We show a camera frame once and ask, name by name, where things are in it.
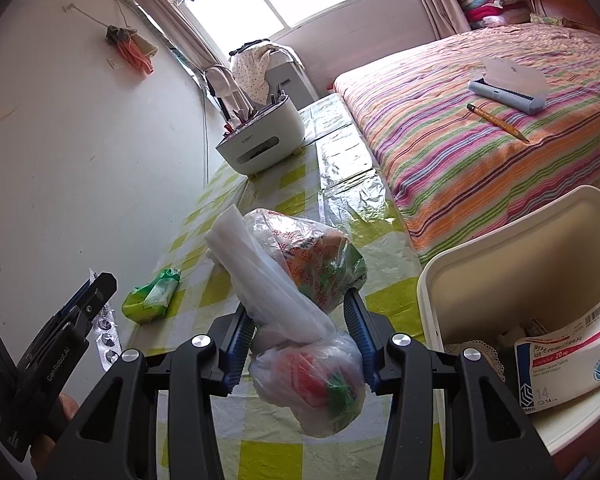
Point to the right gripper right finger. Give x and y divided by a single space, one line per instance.
371 332

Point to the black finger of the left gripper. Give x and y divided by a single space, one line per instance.
59 346

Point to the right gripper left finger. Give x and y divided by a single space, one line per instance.
232 335

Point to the green wet wipes pack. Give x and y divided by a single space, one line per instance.
151 301

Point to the clear plastic bag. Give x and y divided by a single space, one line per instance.
300 309

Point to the white medicine box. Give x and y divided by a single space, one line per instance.
558 367

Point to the white crocheted lace hat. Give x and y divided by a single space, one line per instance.
486 351

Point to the cream plastic trash bin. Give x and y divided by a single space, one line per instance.
528 279

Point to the left hand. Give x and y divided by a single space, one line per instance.
64 410

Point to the pill blister pack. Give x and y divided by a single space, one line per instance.
106 337

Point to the checkered plastic tablecloth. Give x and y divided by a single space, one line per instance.
333 179

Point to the striped bed cover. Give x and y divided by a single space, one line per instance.
453 175

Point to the white desk organizer box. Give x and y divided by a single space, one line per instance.
273 134

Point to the yellow pencil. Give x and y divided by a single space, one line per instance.
500 123

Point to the white appliance with cloth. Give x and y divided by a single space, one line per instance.
262 67

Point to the blue pencil case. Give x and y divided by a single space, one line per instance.
523 88

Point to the left pink curtain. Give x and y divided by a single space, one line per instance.
177 28

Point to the orange cloth on wall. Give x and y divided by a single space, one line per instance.
133 48

